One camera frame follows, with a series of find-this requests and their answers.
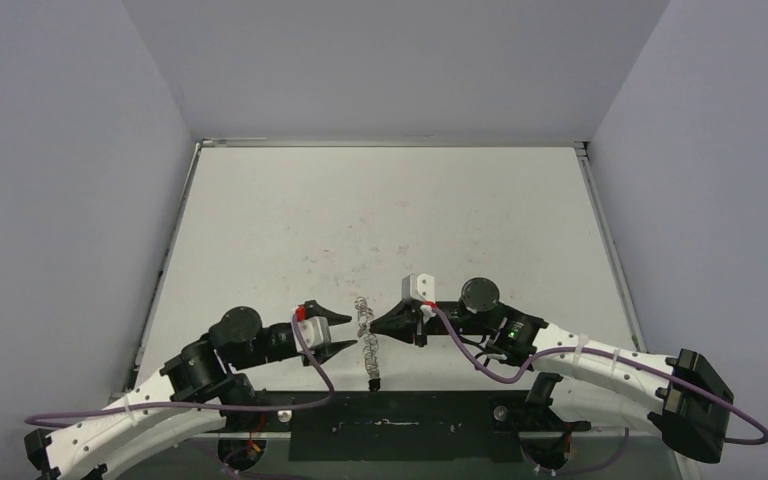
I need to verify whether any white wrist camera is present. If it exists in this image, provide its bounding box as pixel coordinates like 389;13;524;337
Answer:
291;306;332;354
402;273;437;323

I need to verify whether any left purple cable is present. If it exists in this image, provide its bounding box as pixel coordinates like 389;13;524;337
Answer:
23;317;336;480

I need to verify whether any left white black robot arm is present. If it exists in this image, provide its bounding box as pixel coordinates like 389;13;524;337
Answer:
24;300;354;479

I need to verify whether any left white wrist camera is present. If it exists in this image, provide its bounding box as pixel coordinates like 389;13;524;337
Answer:
291;306;332;354

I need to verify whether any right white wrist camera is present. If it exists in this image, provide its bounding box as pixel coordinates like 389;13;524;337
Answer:
402;273;437;323

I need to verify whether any metal keyring chain loop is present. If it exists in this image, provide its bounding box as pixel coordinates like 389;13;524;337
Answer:
353;295;384;383

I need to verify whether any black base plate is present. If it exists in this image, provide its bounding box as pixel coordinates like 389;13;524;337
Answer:
216;390;591;463

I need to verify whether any aluminium frame rail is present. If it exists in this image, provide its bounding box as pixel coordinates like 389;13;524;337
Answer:
97;390;695;440

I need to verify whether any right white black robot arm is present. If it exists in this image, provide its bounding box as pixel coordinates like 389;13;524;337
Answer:
369;274;734;464

